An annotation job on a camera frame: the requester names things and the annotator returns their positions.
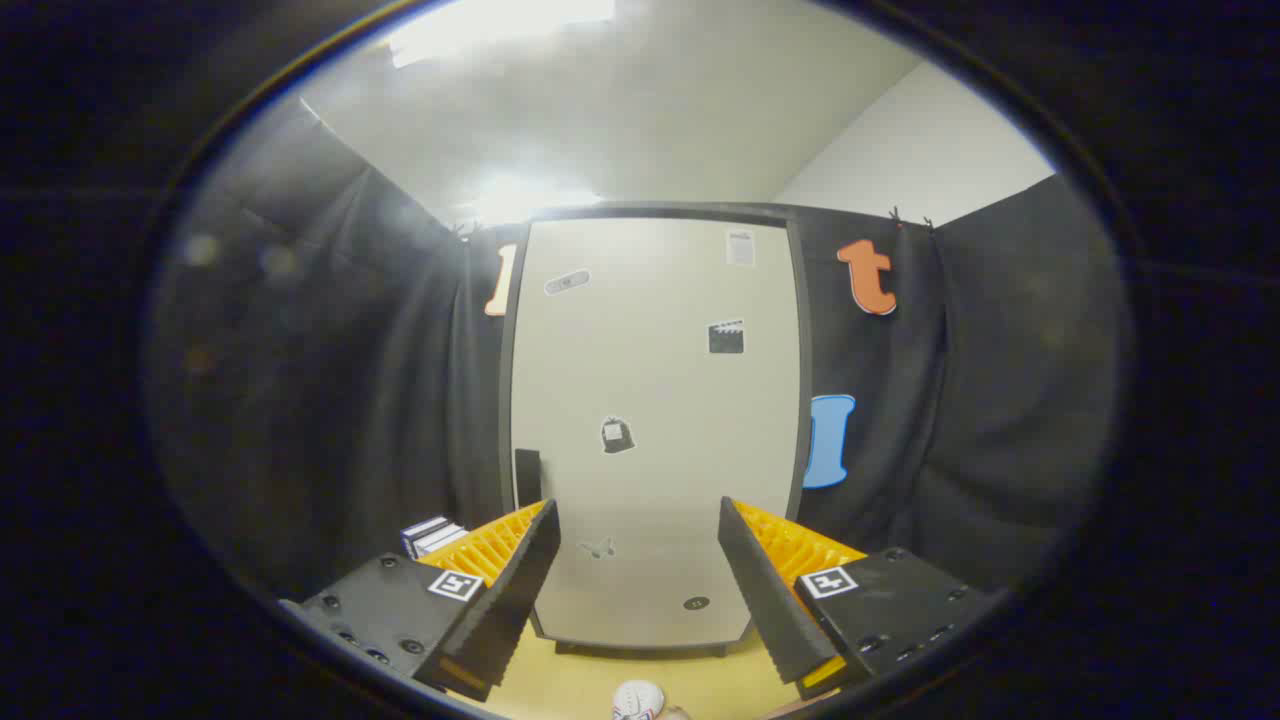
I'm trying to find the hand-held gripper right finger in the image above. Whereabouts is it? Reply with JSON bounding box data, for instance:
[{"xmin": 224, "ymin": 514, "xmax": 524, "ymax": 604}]
[{"xmin": 717, "ymin": 496, "xmax": 1001, "ymax": 701}]

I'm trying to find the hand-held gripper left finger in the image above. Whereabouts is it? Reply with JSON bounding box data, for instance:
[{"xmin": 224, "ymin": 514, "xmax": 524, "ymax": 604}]
[{"xmin": 278, "ymin": 498, "xmax": 563, "ymax": 703}]

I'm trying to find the blue spine book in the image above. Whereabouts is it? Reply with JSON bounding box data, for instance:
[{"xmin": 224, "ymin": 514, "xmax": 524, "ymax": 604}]
[{"xmin": 400, "ymin": 515, "xmax": 449, "ymax": 556}]

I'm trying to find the black backdrop cloth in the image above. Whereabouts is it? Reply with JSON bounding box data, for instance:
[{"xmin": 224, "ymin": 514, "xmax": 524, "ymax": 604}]
[{"xmin": 150, "ymin": 95, "xmax": 1131, "ymax": 601}]

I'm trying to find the white shoe cabinet door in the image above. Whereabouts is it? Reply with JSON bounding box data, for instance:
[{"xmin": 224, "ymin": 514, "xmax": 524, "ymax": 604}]
[{"xmin": 510, "ymin": 218, "xmax": 801, "ymax": 649}]

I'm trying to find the white striped shoe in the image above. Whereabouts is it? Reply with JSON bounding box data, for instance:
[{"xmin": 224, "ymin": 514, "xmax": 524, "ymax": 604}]
[{"xmin": 612, "ymin": 680, "xmax": 666, "ymax": 720}]

